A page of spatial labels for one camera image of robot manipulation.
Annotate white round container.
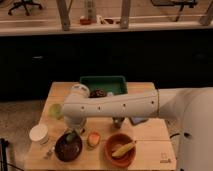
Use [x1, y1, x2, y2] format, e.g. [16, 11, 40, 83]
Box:
[29, 124, 49, 144]

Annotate purple bowl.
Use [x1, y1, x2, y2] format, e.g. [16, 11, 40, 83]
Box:
[55, 133, 83, 162]

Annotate light green cup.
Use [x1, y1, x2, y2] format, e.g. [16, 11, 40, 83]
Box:
[49, 103, 62, 119]

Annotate red white object on shelf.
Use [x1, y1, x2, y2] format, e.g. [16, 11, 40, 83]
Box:
[80, 0, 97, 25]

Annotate yellow corn cob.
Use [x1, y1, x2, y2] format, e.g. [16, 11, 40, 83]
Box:
[112, 141, 136, 158]

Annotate black cable on floor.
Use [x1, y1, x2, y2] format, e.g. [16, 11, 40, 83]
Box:
[169, 132, 181, 140]

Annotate small metal utensil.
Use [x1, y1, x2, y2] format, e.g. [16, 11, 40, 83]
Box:
[43, 145, 55, 159]

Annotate small metal cup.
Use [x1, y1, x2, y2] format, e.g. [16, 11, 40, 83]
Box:
[113, 117, 125, 129]

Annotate black stand at left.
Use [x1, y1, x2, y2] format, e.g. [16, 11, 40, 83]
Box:
[0, 138, 9, 171]

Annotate black office chair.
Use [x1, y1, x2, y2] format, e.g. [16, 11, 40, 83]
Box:
[8, 0, 43, 16]

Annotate green pepper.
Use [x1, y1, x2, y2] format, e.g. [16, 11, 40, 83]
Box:
[66, 131, 77, 142]

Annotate green plastic tray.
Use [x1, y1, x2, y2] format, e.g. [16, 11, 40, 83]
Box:
[80, 76, 128, 95]

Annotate blue sponge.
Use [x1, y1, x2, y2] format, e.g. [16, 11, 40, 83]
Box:
[129, 117, 147, 125]

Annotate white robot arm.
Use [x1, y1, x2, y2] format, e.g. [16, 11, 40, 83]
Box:
[62, 84, 213, 171]

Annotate orange bowl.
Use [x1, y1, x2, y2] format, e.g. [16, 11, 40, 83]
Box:
[104, 133, 136, 168]

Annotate orange peach toy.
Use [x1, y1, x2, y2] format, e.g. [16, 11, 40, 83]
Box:
[87, 132, 101, 148]

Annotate clear plastic piece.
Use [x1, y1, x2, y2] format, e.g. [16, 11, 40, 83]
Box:
[107, 92, 114, 97]

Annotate brown clump in tray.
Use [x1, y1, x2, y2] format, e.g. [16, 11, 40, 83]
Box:
[90, 89, 107, 98]

